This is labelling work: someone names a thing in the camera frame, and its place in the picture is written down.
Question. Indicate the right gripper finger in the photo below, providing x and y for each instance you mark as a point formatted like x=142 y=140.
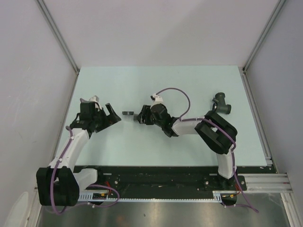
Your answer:
x=145 y=110
x=138 y=118

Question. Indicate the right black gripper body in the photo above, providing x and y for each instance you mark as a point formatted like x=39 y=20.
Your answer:
x=148 y=120

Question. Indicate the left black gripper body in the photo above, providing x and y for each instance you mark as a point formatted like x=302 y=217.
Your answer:
x=97 y=118

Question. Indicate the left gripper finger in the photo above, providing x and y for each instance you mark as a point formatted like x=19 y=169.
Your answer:
x=111 y=120
x=112 y=113

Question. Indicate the grey tee pipe fitting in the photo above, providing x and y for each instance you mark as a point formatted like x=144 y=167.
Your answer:
x=219 y=104

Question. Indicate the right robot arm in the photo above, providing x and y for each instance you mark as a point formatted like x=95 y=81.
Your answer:
x=218 y=134

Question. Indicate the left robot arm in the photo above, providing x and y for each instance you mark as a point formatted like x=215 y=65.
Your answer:
x=57 y=183

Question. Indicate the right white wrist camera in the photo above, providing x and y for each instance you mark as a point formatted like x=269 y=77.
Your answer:
x=156 y=98

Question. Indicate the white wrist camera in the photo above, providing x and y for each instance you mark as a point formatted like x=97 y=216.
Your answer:
x=95 y=100
x=156 y=98

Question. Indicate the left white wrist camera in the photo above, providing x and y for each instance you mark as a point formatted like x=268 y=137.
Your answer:
x=95 y=100

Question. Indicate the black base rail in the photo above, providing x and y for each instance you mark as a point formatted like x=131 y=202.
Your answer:
x=161 y=182

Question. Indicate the slotted cable duct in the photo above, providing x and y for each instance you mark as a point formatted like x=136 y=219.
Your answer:
x=100 y=196

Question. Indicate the left aluminium frame post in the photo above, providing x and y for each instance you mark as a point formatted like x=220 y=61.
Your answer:
x=57 y=34

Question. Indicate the aluminium frame post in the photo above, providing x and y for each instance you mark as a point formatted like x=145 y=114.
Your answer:
x=57 y=34
x=264 y=33

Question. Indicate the aluminium side rail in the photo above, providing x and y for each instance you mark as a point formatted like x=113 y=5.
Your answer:
x=257 y=119

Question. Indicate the right aluminium frame post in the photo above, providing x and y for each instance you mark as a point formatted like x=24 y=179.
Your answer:
x=264 y=33

